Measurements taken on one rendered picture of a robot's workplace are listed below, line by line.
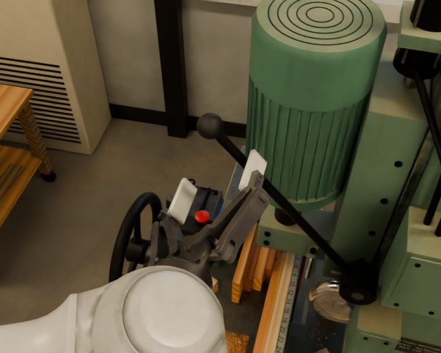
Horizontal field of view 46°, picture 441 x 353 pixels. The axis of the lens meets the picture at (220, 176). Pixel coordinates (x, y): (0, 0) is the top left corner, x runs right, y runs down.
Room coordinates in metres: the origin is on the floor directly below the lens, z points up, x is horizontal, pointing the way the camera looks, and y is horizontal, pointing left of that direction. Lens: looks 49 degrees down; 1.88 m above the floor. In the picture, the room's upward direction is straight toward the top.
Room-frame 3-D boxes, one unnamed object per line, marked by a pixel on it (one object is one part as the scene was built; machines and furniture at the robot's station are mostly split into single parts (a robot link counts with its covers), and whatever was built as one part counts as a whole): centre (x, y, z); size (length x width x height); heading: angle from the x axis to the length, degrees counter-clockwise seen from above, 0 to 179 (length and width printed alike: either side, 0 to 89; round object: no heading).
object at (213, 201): (0.67, 0.05, 0.99); 0.13 x 0.11 x 0.06; 164
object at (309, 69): (0.60, -0.13, 1.35); 0.18 x 0.18 x 0.31
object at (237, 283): (0.61, -0.06, 0.94); 0.21 x 0.01 x 0.08; 164
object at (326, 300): (0.45, -0.22, 1.02); 0.12 x 0.03 x 0.12; 74
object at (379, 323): (0.40, -0.26, 1.02); 0.09 x 0.07 x 0.12; 164
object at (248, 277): (0.63, -0.08, 0.93); 0.19 x 0.02 x 0.05; 164
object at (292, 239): (0.59, -0.15, 1.03); 0.14 x 0.07 x 0.09; 74
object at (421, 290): (0.40, -0.30, 1.23); 0.09 x 0.08 x 0.15; 74
